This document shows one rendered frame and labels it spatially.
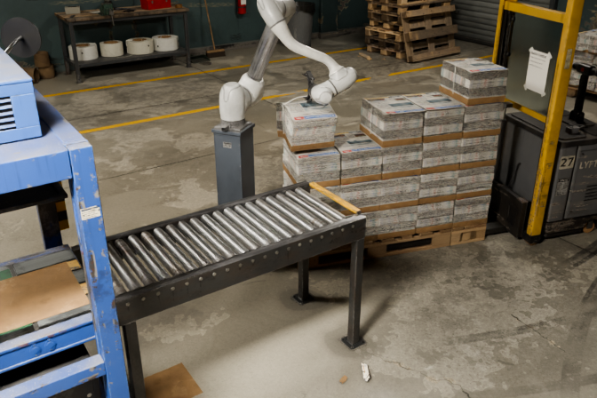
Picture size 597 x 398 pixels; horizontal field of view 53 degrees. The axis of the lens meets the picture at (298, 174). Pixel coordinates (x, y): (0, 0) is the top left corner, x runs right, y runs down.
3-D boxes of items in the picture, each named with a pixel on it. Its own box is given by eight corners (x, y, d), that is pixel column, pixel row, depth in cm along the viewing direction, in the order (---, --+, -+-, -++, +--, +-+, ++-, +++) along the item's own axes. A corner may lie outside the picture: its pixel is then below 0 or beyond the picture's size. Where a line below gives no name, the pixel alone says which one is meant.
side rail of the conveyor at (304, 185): (305, 198, 352) (305, 179, 347) (310, 202, 348) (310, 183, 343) (74, 267, 284) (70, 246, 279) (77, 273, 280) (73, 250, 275)
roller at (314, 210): (286, 187, 336) (282, 195, 335) (337, 220, 300) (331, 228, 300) (292, 191, 339) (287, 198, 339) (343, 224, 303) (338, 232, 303)
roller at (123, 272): (110, 249, 286) (108, 240, 284) (146, 297, 251) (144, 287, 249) (99, 251, 284) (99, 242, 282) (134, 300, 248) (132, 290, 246)
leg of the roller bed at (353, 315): (354, 337, 342) (358, 233, 314) (360, 342, 337) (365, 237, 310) (346, 340, 339) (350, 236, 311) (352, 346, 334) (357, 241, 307)
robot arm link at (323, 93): (314, 105, 352) (333, 93, 353) (323, 110, 338) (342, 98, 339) (306, 90, 348) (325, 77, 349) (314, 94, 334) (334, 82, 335)
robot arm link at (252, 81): (226, 102, 383) (242, 93, 401) (246, 115, 380) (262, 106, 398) (267, -9, 342) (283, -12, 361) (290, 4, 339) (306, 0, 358)
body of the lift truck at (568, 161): (489, 202, 499) (502, 111, 467) (544, 194, 514) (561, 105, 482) (542, 242, 439) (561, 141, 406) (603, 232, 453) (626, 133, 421)
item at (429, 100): (400, 96, 415) (400, 94, 415) (436, 92, 423) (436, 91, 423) (426, 111, 383) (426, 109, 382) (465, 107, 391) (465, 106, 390)
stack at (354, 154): (282, 243, 437) (281, 137, 404) (425, 221, 468) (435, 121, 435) (298, 271, 403) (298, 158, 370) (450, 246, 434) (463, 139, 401)
